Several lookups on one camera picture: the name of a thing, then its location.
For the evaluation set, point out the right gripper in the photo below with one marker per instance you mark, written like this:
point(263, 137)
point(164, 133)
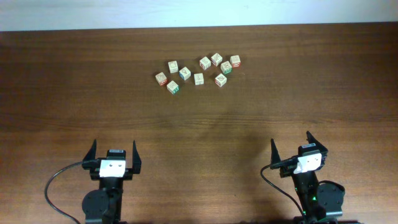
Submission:
point(321, 149)

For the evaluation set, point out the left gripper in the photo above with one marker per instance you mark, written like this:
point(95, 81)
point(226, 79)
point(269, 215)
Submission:
point(129, 172)

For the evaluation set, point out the green sided number block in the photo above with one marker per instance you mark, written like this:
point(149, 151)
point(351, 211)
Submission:
point(173, 87)

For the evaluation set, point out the leaf block red side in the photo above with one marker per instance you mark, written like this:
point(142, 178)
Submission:
point(220, 80)

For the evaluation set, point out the ice cream block blue side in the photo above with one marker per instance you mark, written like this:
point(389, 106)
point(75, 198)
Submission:
point(185, 73)

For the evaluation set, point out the plain wooden block blue side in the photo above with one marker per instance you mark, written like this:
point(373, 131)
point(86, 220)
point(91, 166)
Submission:
point(198, 78)

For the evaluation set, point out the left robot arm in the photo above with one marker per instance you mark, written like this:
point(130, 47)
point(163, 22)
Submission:
point(104, 204)

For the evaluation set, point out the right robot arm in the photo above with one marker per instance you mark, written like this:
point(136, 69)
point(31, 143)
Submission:
point(319, 201)

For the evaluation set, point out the elephant block red side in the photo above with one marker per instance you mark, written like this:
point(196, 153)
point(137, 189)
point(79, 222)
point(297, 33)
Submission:
point(161, 78)

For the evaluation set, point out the green sided block rear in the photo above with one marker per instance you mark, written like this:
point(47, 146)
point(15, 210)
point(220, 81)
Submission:
point(226, 67)

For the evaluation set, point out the red sided block far right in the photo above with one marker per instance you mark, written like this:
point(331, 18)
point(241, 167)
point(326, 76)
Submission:
point(235, 61)

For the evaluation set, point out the red sided block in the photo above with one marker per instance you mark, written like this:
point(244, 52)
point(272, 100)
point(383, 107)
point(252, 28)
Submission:
point(216, 59)
point(235, 61)

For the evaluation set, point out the apple block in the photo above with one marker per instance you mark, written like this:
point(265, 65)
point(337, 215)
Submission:
point(173, 66)

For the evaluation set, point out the red sided block rear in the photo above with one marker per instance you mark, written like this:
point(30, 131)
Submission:
point(216, 59)

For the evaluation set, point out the number six block red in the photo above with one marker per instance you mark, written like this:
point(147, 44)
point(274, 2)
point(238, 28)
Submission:
point(205, 63)

